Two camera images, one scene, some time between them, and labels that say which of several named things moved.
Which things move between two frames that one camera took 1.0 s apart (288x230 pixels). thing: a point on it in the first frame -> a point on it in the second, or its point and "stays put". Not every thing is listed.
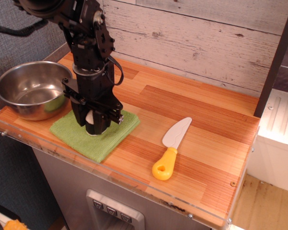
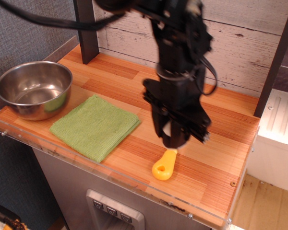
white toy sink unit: [273, 155] stays put
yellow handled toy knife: [163, 169] stays put
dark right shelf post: [286, 32] stays put
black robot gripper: [95, 91] -> [180, 99]
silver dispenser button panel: [106, 213] stays put
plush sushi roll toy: [89, 117] -> [174, 135]
